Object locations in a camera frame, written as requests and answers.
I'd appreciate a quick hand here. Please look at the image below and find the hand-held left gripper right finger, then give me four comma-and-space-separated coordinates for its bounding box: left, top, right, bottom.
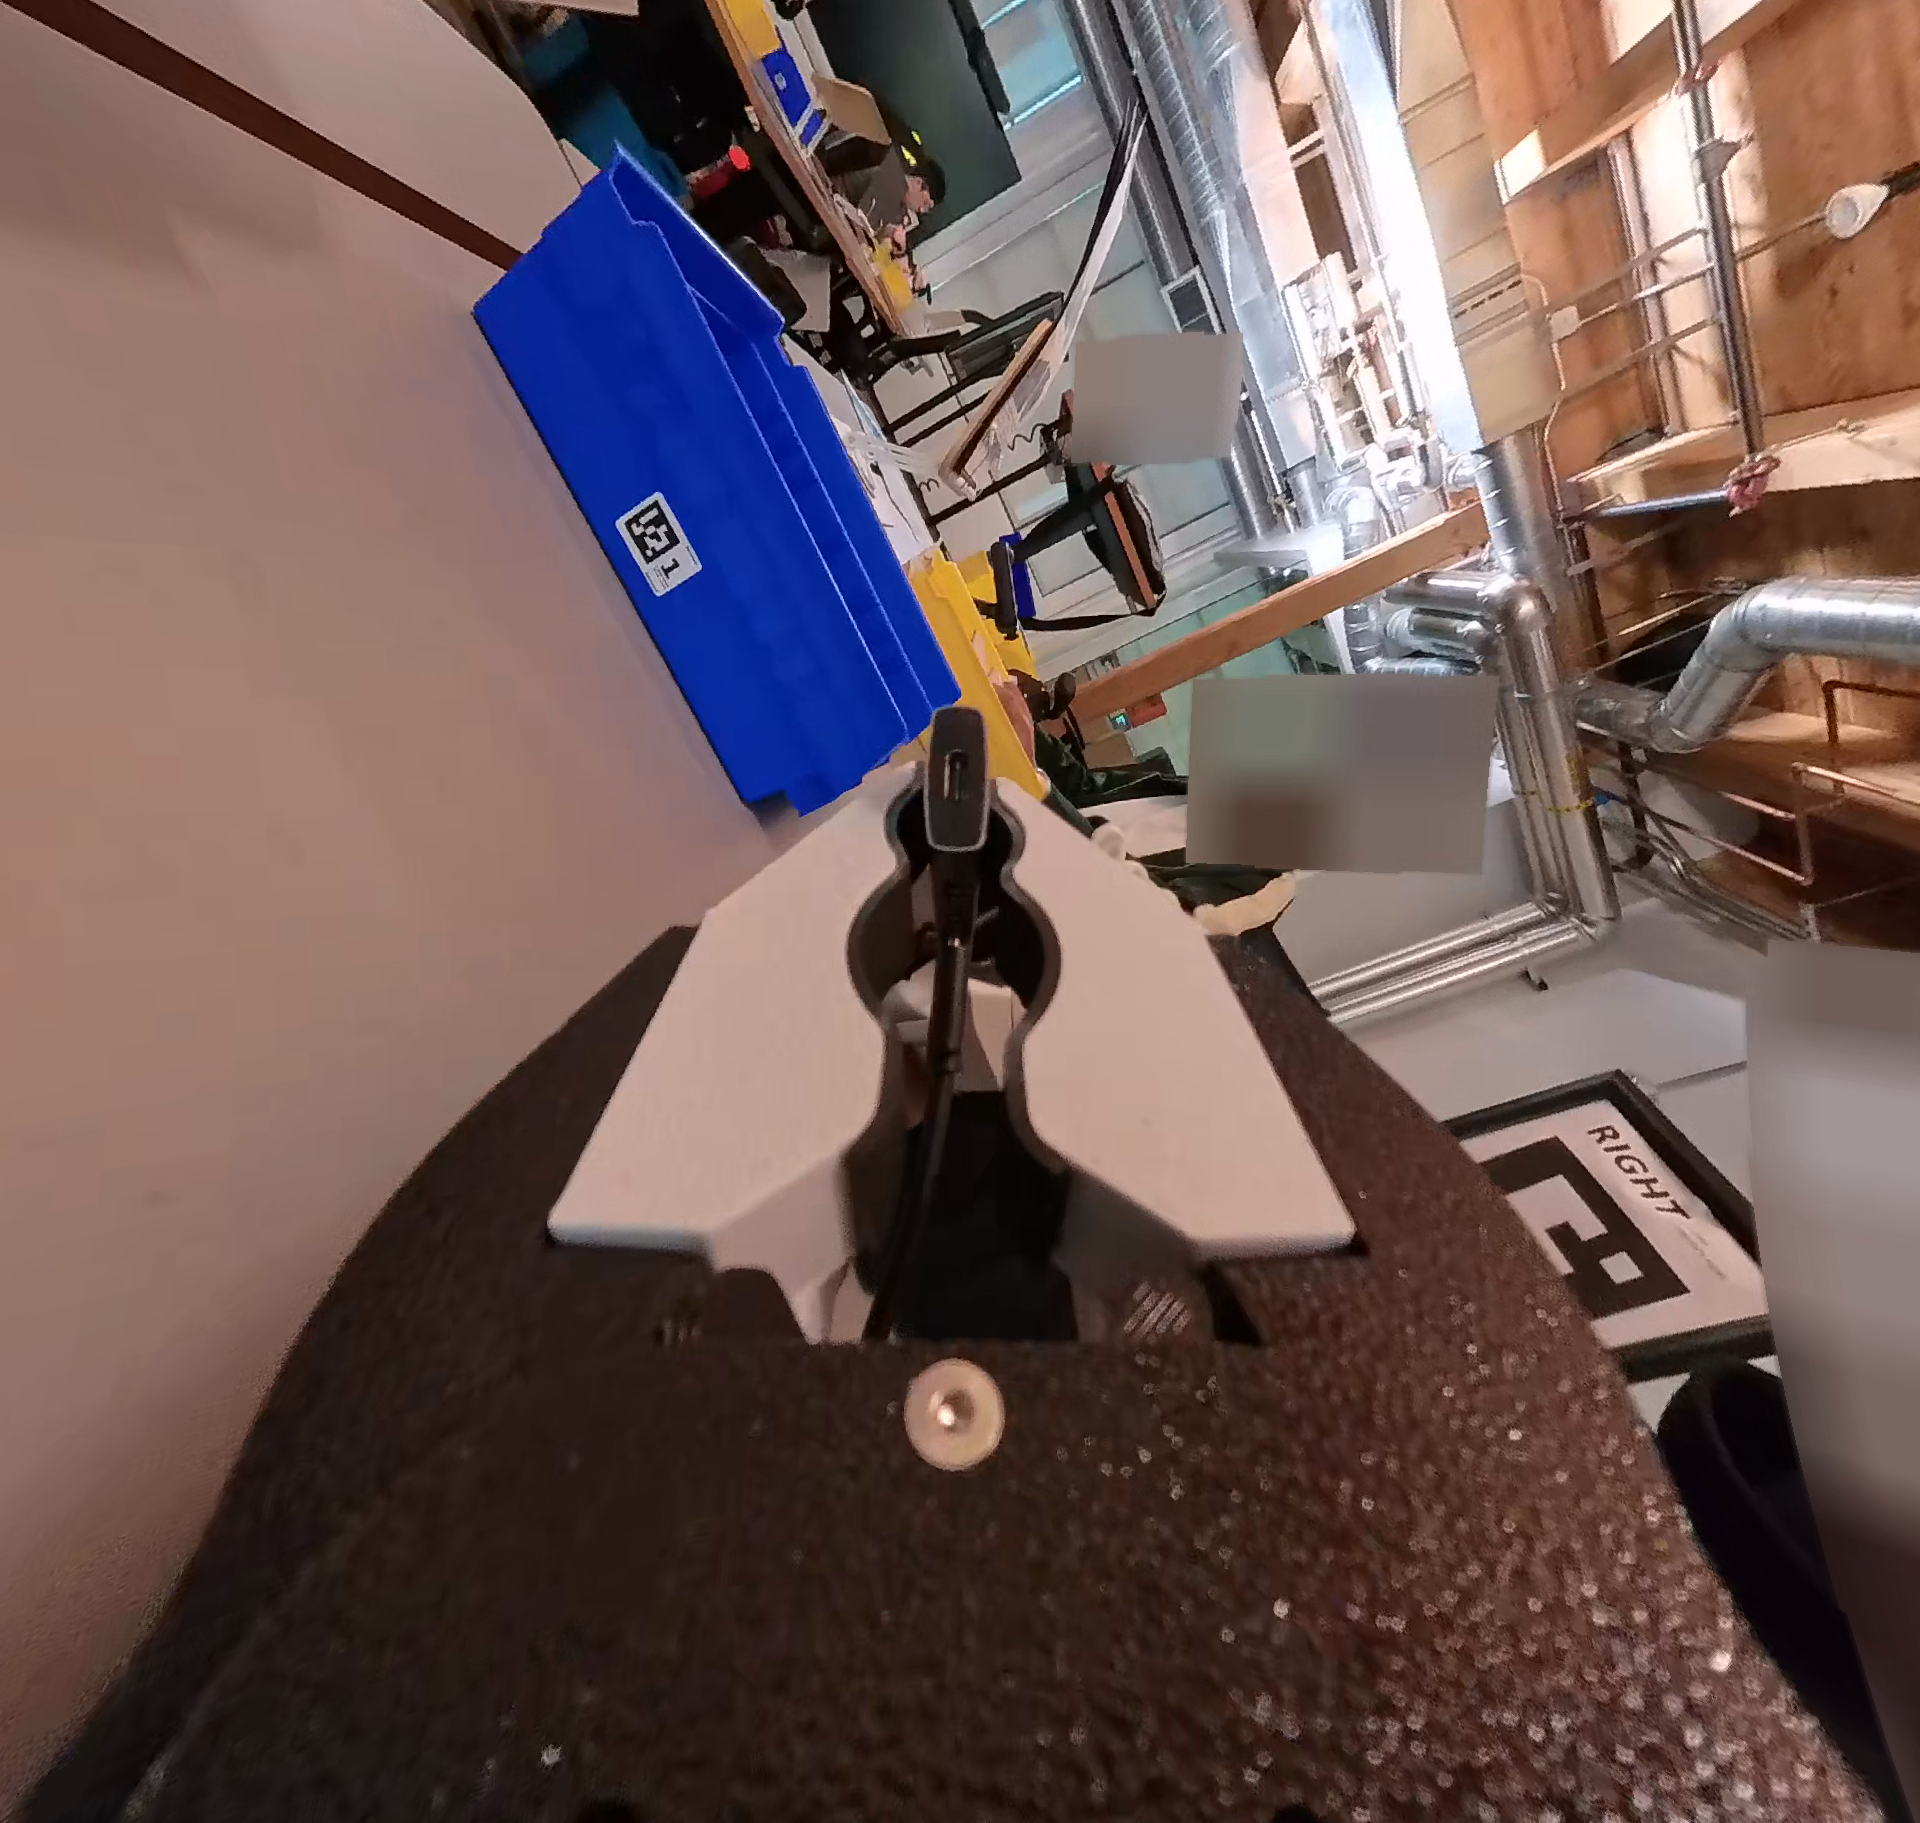
990, 788, 1358, 1345

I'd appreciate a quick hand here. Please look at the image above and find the black usb-c cable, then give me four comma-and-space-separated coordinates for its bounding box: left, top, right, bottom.
858, 704, 995, 1341

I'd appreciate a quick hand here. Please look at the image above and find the silver ventilation duct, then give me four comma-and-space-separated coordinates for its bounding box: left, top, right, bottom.
1312, 429, 1630, 1026
1576, 574, 1920, 760

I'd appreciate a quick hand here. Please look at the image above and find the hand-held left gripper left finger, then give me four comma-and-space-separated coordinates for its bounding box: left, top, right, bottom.
547, 764, 919, 1345

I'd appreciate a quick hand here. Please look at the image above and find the blue plastic bin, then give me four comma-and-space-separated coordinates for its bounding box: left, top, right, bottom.
472, 144, 964, 817

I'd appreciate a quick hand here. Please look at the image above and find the black office chair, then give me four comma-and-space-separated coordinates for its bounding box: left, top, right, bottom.
990, 466, 1171, 634

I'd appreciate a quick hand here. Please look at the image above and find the yellow plastic bin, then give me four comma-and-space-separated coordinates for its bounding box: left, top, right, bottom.
916, 548, 1053, 806

